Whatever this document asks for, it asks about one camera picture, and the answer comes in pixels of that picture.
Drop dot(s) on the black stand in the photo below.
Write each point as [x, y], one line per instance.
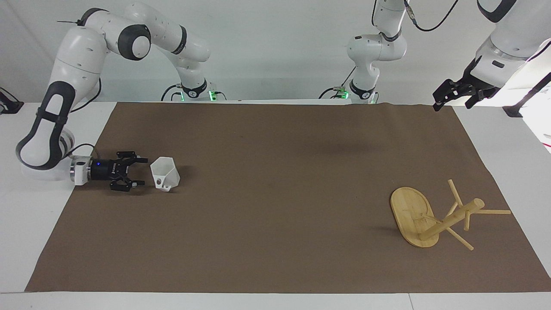
[531, 92]
[8, 104]

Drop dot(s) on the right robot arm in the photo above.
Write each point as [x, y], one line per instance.
[77, 56]

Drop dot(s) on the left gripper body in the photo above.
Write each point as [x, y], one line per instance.
[470, 75]

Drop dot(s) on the white faceted cup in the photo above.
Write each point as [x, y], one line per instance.
[168, 172]

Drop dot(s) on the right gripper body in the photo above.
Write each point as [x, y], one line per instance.
[101, 170]

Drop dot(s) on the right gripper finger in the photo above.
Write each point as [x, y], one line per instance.
[122, 184]
[129, 158]

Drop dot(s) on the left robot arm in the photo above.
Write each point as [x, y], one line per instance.
[376, 47]

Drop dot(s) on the wooden cup rack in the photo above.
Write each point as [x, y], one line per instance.
[415, 219]

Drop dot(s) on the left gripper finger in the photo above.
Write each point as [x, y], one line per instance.
[477, 95]
[445, 91]

